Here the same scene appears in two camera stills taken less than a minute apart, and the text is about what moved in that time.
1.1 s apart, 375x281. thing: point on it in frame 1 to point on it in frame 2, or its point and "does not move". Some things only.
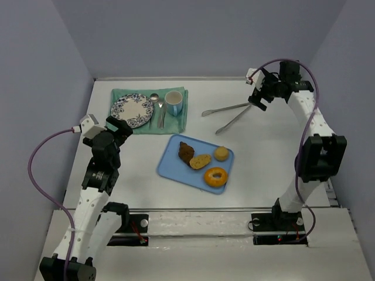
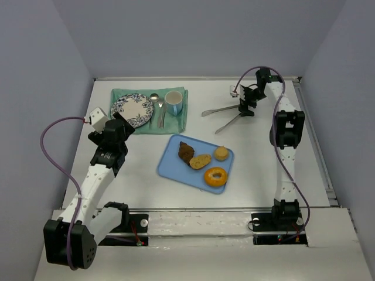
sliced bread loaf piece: x=200 y=161 does not move
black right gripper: x=258 y=100 to x=244 y=108
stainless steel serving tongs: x=207 y=112 does not move
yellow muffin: x=221 y=153 does not move
